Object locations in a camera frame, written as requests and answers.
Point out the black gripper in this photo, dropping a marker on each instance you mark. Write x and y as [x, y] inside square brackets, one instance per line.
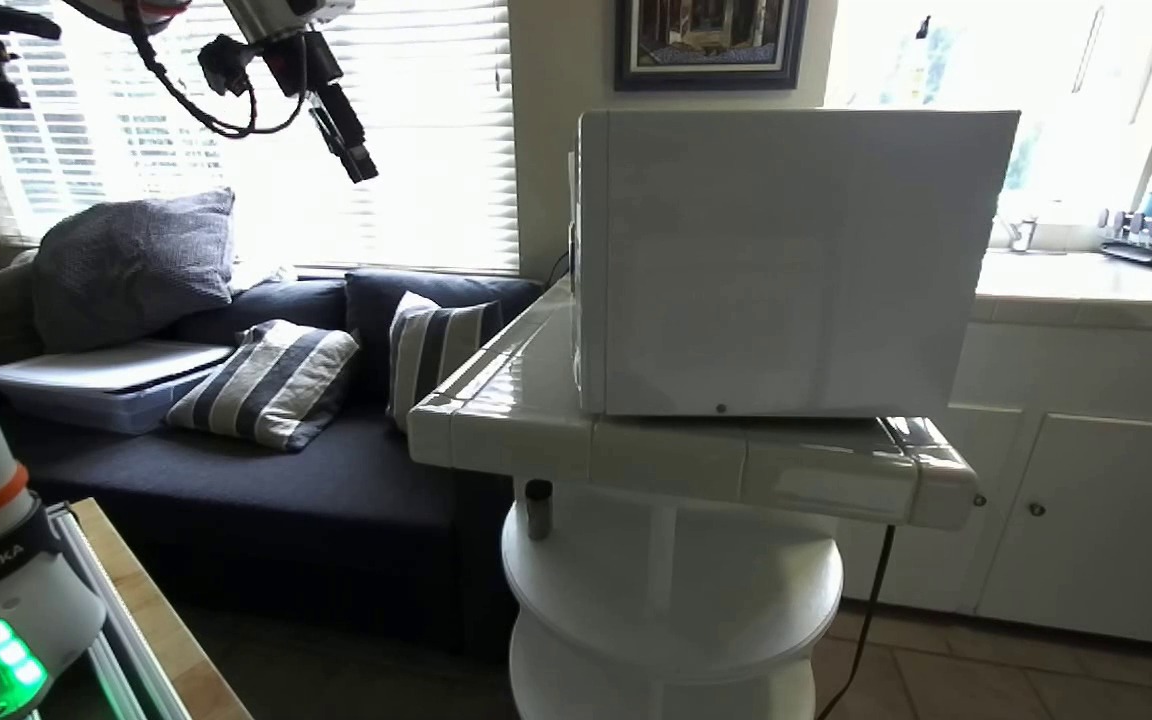
[301, 66]

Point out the white microwave door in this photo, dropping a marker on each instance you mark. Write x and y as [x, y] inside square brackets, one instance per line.
[575, 265]

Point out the white microwave oven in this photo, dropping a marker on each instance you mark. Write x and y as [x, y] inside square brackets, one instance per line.
[791, 265]

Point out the white window blinds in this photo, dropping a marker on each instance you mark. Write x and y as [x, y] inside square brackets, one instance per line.
[443, 132]

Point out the narrow striped pillow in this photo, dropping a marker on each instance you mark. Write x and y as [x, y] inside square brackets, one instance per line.
[431, 347]

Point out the large grey pillow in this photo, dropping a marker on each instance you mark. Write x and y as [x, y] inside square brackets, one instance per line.
[139, 265]

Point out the wide striped pillow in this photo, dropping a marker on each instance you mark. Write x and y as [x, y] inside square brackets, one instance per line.
[271, 384]

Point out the flat grey seat cushion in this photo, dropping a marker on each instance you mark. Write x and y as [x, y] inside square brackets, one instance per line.
[99, 383]

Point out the dark blue sofa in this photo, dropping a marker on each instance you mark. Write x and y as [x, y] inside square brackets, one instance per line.
[271, 495]

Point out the large dark framed picture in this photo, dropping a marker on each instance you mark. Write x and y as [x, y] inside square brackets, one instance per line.
[708, 43]

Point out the white tiled counter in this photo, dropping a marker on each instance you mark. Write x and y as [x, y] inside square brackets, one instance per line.
[682, 460]

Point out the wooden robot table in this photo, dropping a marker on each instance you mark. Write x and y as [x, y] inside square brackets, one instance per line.
[156, 625]

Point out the white round shelf unit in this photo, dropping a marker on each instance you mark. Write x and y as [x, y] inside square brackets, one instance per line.
[682, 584]

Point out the round cabinet knob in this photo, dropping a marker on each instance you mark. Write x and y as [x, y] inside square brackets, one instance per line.
[1039, 510]

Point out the white kitchen cabinet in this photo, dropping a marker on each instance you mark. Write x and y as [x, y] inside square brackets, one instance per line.
[1108, 534]

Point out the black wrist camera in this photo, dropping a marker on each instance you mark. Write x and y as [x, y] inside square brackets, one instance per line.
[226, 66]

